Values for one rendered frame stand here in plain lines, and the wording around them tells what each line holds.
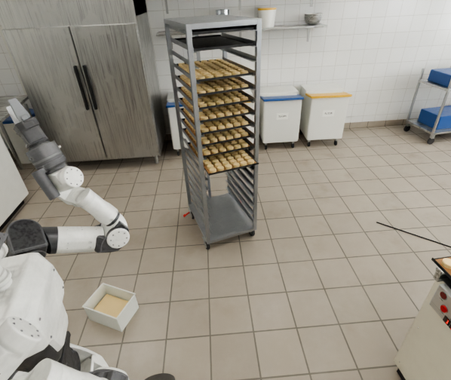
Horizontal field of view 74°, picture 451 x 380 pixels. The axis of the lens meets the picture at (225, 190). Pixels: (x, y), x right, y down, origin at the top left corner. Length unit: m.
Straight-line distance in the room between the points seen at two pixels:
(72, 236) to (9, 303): 0.31
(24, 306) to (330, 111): 4.12
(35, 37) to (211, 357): 3.53
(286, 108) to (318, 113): 0.46
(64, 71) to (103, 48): 0.53
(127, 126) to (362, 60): 3.49
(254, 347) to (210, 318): 0.37
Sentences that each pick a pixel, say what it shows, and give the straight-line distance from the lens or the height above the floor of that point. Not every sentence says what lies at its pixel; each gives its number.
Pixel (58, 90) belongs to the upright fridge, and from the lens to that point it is 4.14.
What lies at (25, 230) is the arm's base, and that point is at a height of 1.38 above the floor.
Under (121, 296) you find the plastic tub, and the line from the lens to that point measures 2.54.
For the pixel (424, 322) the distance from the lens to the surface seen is 1.91.
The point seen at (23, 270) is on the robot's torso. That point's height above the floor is 1.37.
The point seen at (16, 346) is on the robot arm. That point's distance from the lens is 0.62.
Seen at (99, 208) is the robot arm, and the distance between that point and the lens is 1.10.
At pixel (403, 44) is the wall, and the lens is 5.45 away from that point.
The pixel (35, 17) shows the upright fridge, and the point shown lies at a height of 1.82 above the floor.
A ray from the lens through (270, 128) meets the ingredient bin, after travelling 4.32.
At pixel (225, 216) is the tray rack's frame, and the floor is 0.15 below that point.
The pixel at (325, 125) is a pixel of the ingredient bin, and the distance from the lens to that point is 4.53.
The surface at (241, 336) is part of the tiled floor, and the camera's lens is 2.27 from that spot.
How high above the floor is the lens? 1.96
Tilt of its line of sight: 33 degrees down
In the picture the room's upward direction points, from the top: 3 degrees counter-clockwise
